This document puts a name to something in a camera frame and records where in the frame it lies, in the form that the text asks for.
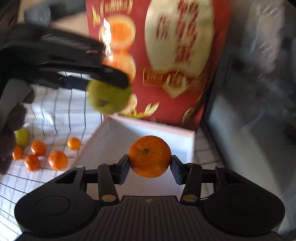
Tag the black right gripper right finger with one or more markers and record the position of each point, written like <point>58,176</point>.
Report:
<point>189,175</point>

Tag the green lemon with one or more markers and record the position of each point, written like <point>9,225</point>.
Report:
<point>22,137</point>
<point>106,98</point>

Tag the pink open box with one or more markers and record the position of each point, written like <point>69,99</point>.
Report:
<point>114,138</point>

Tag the small mandarin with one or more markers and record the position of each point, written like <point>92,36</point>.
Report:
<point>38,148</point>
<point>32,162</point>
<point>17,153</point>
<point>74,143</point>

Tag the dark monitor screen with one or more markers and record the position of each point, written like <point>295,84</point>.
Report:
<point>251,110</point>

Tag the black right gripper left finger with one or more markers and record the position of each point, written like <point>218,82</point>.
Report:
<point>109,175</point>

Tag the grey rounded object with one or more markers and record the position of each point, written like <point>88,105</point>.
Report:
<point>38,15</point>

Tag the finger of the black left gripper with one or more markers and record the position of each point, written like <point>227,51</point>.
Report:
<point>103,73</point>

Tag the dark gloved left hand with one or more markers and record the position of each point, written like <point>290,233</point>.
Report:
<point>14,95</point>

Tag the red orange gift box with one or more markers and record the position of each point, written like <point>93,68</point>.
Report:
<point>169,50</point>

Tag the white black grid tablecloth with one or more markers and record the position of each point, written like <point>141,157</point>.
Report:
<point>53,118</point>

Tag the large orange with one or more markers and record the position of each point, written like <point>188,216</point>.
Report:
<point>57,160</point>

